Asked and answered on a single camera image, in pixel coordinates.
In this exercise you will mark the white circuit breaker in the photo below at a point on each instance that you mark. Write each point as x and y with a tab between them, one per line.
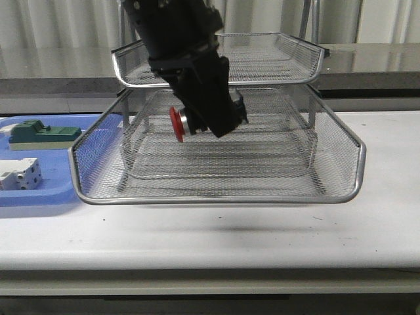
20	174

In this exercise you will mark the blue plastic tray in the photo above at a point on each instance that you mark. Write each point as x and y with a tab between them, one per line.
56	186

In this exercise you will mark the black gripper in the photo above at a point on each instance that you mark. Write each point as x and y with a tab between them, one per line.
180	37

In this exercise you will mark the white component in tray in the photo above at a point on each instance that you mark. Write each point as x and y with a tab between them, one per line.
7	130

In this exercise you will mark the silver mesh top tray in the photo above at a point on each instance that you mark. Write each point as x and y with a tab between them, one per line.
255	59

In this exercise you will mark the green and cream switch block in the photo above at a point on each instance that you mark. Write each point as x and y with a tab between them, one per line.
32	134

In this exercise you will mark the red emergency push button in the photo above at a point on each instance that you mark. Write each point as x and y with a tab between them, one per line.
186	123

